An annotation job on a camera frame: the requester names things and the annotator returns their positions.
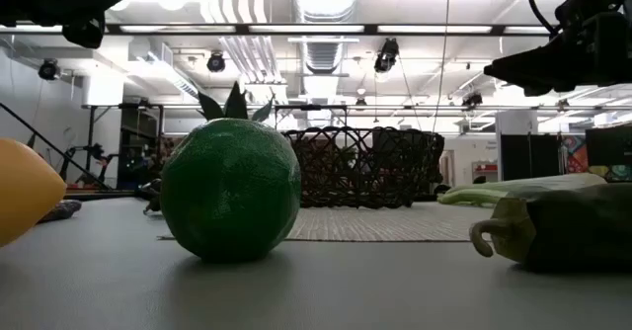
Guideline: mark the dark purple eggplant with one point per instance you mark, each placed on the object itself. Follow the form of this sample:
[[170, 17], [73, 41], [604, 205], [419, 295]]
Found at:
[[153, 196]]

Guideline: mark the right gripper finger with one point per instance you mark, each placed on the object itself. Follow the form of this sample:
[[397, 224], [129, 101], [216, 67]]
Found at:
[[533, 68]]

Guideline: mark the white green leek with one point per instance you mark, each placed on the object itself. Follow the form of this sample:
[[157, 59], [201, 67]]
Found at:
[[494, 191]]

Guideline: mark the grey woven placemat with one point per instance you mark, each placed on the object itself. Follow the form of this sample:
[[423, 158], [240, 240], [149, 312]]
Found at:
[[385, 221]]

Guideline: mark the dark green pepper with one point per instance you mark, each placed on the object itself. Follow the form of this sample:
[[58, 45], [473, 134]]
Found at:
[[568, 226]]

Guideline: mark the black partition panel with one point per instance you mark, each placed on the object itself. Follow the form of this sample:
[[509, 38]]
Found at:
[[528, 157]]

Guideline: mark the green lime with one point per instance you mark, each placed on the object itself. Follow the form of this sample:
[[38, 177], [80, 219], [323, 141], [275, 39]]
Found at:
[[229, 191]]

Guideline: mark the black aluminium table frame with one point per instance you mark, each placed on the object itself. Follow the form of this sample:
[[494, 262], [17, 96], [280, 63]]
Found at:
[[54, 147]]

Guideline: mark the black overhead beam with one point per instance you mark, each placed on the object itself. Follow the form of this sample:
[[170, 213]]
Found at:
[[296, 29]]

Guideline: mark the black ceiling spotlight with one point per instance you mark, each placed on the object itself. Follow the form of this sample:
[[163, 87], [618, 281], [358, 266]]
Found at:
[[386, 56], [215, 62], [49, 69]]

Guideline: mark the black metal rack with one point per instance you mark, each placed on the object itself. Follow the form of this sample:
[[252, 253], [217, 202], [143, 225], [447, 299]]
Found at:
[[140, 147]]

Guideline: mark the yellow orange mango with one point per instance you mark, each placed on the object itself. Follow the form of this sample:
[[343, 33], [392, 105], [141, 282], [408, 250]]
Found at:
[[24, 191]]

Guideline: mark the colourful patterned poster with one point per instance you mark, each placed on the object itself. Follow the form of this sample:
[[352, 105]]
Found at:
[[575, 154]]

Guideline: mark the black grapes bunch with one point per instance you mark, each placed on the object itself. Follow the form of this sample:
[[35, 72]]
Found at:
[[61, 210]]

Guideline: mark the white shelf with red bins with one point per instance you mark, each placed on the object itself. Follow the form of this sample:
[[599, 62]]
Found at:
[[486, 172]]

